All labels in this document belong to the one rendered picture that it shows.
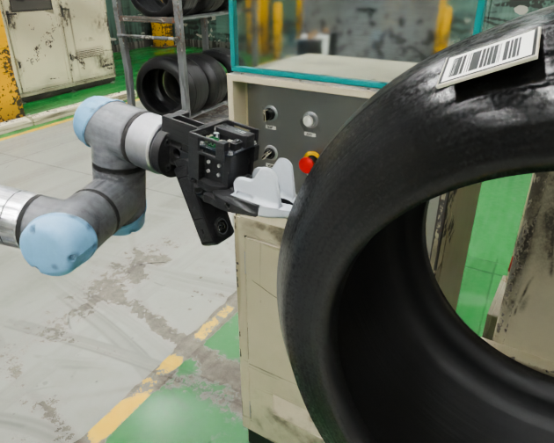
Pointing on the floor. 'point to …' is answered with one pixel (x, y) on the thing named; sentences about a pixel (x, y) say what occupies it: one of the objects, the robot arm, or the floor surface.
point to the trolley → (211, 87)
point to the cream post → (542, 274)
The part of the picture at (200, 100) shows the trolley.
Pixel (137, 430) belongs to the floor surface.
